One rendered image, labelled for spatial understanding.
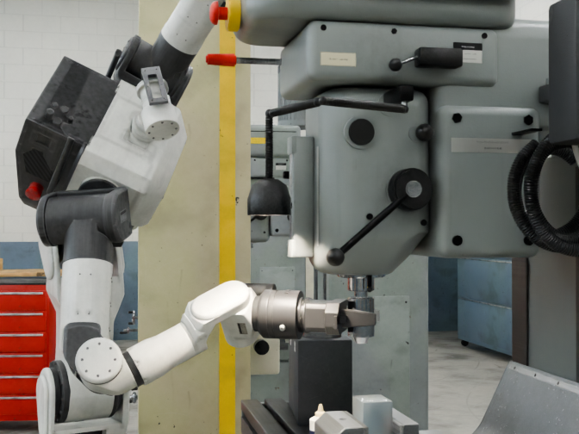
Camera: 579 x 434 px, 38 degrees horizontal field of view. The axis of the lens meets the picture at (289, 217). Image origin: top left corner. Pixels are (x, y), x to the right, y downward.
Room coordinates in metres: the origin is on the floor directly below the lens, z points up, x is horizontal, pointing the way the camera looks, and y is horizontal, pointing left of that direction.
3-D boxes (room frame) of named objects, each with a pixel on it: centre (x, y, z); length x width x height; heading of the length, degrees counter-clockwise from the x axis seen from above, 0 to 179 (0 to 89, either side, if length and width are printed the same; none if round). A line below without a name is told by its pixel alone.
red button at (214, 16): (1.44, 0.12, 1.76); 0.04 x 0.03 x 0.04; 12
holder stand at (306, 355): (1.94, -0.07, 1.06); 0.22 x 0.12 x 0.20; 5
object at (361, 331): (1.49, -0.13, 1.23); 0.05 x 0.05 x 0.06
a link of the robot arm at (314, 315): (1.51, -0.04, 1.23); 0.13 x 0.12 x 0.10; 167
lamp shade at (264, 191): (1.39, 0.03, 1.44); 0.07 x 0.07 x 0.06
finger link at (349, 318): (1.46, -0.12, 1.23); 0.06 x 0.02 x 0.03; 77
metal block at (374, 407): (1.43, -0.14, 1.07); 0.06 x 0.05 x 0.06; 13
